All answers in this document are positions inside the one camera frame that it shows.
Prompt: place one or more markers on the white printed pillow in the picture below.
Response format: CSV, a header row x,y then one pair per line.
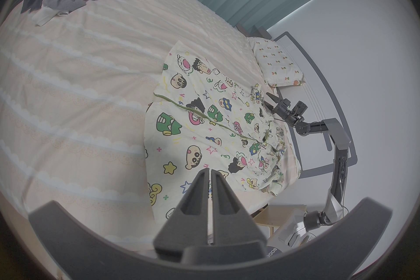
x,y
279,62

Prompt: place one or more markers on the grey bedside table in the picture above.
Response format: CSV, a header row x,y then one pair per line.
x,y
254,31

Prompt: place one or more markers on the bed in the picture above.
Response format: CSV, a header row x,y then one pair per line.
x,y
82,91

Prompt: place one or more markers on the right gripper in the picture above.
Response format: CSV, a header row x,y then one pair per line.
x,y
284,117

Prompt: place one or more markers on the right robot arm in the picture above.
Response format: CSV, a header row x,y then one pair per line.
x,y
339,137

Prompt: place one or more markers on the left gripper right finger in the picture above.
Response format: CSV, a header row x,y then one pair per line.
x,y
233,223

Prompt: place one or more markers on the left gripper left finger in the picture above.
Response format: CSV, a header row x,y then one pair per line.
x,y
188,219

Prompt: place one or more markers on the white printed pyjama top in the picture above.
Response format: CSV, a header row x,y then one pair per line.
x,y
203,127

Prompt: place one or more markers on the pale wooden cabinet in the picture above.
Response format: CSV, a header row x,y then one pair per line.
x,y
279,214

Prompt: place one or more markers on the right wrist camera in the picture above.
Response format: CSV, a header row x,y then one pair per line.
x,y
284,104

